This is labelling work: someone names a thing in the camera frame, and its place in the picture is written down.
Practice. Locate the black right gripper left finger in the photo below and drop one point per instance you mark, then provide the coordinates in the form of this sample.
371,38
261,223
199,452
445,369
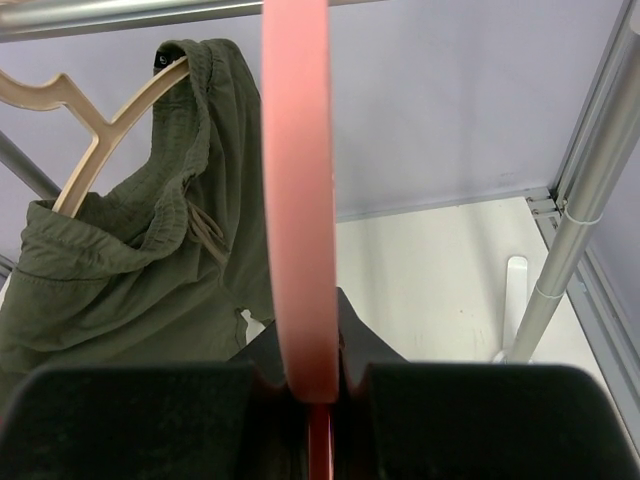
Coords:
230,420

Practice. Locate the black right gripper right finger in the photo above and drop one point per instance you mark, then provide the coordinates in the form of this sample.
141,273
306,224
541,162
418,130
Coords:
411,420

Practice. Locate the olive green shorts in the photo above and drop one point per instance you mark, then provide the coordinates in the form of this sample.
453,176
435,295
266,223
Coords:
171,263

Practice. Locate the beige wooden hanger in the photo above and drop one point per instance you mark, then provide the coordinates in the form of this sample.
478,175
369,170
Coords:
61,91

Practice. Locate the pink plastic hanger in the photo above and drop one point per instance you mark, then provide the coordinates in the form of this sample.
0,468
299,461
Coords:
299,194

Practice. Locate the silver clothes rack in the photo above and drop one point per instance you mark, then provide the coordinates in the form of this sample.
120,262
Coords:
450,119

